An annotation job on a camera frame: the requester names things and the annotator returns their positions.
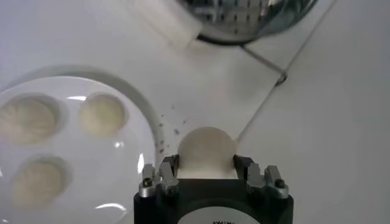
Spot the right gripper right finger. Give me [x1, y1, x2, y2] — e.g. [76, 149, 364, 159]
[233, 154, 289, 199]

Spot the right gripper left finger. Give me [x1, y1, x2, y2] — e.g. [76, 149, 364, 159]
[138, 154, 181, 198]

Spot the white steamed baozi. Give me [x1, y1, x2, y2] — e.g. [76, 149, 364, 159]
[0, 96, 60, 145]
[77, 93, 129, 138]
[176, 126, 238, 180]
[10, 155, 69, 209]

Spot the stainless steel steamer basket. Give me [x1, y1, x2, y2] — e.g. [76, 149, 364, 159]
[178, 0, 319, 43]

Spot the white round plate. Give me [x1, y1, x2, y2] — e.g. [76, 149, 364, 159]
[0, 64, 167, 224]

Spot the grey pot power cord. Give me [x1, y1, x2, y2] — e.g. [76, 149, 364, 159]
[242, 44, 289, 88]

